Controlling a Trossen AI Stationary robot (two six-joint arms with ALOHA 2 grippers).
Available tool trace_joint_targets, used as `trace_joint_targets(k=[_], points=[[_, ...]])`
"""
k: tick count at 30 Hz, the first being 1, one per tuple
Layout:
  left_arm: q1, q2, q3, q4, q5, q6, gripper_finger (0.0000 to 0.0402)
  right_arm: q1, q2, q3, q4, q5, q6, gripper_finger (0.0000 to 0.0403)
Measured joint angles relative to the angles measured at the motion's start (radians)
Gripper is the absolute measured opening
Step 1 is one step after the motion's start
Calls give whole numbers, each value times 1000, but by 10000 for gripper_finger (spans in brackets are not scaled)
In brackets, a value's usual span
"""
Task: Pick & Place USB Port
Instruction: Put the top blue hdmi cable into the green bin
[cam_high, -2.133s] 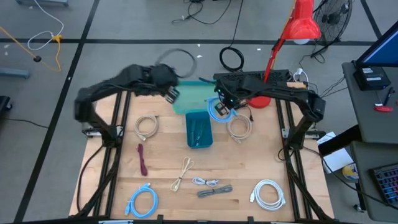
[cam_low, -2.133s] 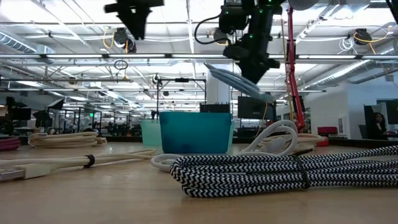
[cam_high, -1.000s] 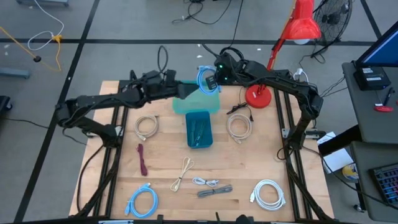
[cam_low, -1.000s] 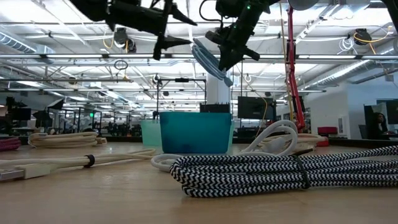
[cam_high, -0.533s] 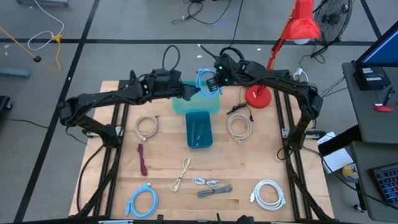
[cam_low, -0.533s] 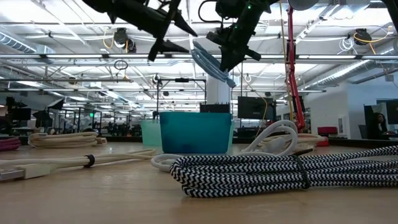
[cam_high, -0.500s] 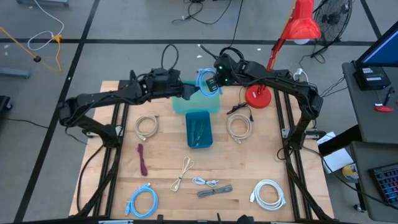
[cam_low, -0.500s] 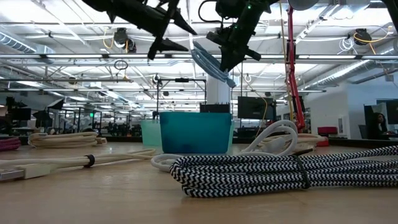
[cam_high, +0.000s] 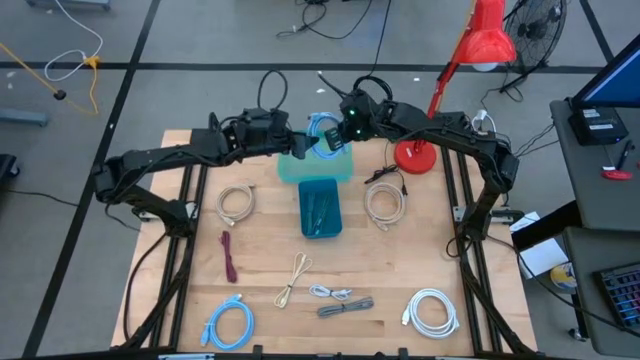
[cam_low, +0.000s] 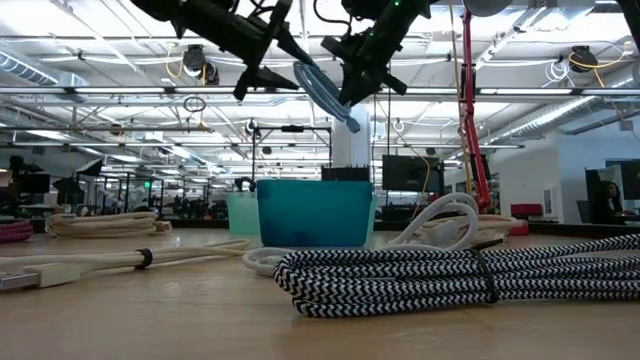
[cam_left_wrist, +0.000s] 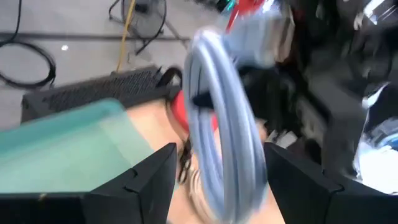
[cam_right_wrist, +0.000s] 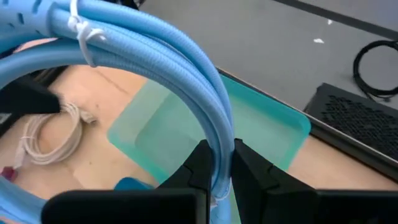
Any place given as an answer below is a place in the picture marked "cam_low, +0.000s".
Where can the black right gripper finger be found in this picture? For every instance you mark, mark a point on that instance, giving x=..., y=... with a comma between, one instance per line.
x=369, y=84
x=350, y=85

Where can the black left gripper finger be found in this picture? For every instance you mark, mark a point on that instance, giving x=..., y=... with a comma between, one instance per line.
x=295, y=47
x=272, y=81

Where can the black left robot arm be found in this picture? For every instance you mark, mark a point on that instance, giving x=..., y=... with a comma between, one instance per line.
x=165, y=7

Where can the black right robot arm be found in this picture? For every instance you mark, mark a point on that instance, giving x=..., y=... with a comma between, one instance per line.
x=360, y=6

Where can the black monitor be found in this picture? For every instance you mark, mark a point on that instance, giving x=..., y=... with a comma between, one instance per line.
x=410, y=174

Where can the red desk lamp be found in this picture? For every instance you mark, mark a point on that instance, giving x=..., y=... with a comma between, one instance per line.
x=470, y=125

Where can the teal plastic bin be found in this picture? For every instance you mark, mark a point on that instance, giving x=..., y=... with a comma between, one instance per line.
x=315, y=215

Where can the person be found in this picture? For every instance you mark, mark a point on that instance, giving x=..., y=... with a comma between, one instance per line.
x=607, y=200

